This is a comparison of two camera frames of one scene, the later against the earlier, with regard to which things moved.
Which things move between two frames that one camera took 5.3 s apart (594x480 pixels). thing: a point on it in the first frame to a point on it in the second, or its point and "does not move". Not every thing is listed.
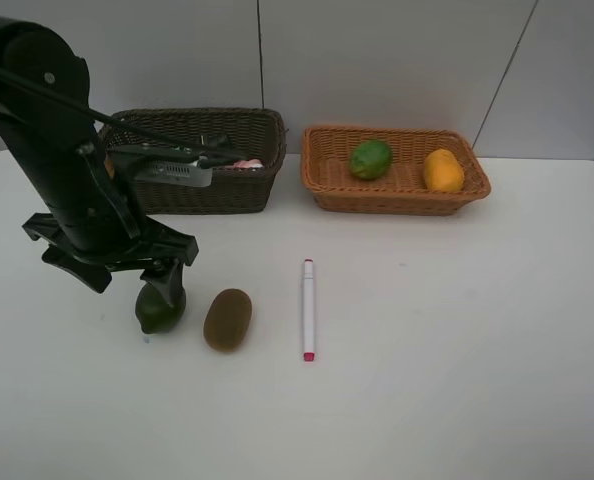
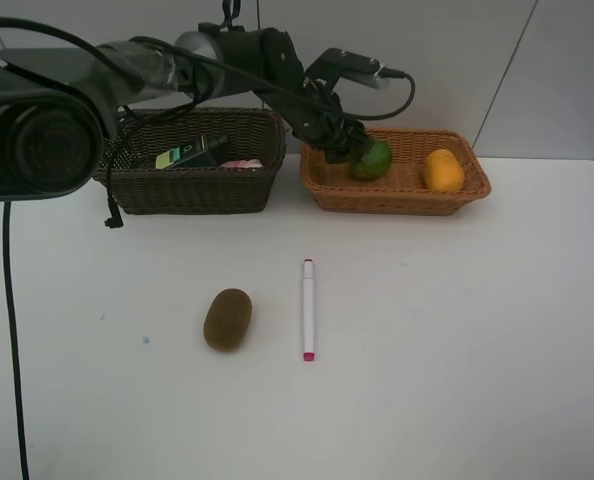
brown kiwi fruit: (227, 320) does not move
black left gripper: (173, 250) to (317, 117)
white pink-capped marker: (308, 310) does not move
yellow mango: (443, 172) does not move
